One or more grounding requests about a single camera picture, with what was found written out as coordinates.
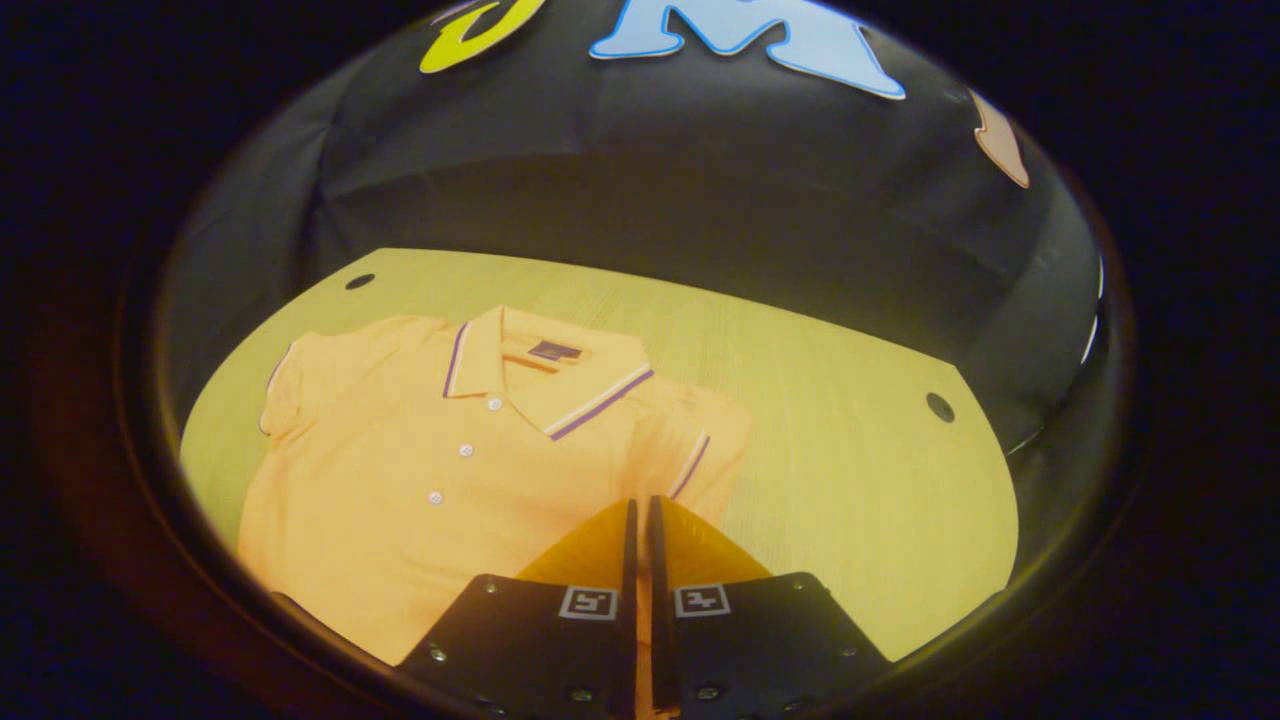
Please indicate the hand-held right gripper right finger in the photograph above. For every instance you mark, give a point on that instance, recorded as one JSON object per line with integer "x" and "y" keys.
{"x": 657, "y": 560}

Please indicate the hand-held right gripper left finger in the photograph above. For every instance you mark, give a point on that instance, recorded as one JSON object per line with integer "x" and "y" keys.
{"x": 630, "y": 560}

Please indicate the orange T-shirt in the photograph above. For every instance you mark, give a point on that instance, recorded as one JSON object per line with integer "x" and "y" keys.
{"x": 400, "y": 520}

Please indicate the black backdrop cloth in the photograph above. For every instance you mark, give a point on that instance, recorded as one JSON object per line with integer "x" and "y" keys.
{"x": 650, "y": 170}

